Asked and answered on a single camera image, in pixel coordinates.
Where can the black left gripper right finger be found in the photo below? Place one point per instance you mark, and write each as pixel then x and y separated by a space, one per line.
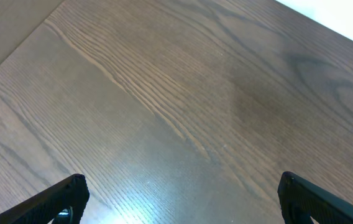
pixel 303 202

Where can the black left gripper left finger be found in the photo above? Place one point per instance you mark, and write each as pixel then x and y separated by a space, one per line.
pixel 63 202

